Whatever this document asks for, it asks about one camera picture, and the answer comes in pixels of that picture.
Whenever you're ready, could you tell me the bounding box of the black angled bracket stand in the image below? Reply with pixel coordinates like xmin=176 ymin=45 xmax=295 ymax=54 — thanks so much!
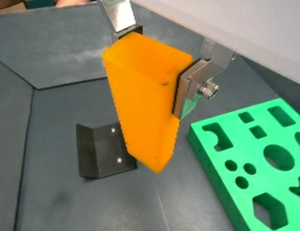
xmin=77 ymin=123 xmax=137 ymax=179

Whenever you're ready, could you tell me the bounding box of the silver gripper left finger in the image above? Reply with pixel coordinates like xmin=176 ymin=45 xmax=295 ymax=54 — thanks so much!
xmin=97 ymin=0 xmax=144 ymax=42

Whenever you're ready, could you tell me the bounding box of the green shape sorter board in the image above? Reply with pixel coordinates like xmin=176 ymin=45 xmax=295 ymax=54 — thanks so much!
xmin=188 ymin=98 xmax=300 ymax=231

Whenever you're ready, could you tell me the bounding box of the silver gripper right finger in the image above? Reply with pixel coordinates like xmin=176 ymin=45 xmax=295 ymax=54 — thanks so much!
xmin=172 ymin=39 xmax=234 ymax=119

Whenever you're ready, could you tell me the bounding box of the orange rectangular block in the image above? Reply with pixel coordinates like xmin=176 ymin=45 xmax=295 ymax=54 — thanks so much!
xmin=102 ymin=32 xmax=193 ymax=172

